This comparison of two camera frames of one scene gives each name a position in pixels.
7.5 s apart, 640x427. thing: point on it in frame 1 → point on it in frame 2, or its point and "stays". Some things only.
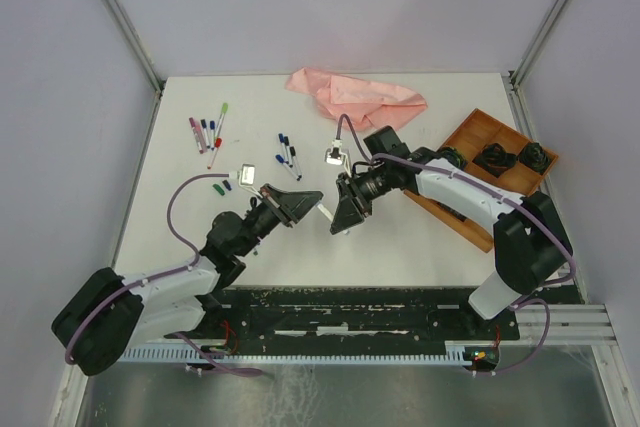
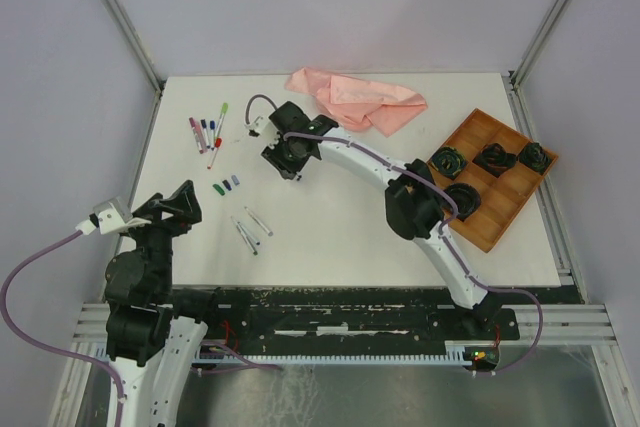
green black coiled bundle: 455,157 stays
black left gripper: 289,205 → 184,204
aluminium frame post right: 524,65 stays
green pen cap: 220,190 stays
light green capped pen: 221,120 stays
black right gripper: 351,205 → 286,170
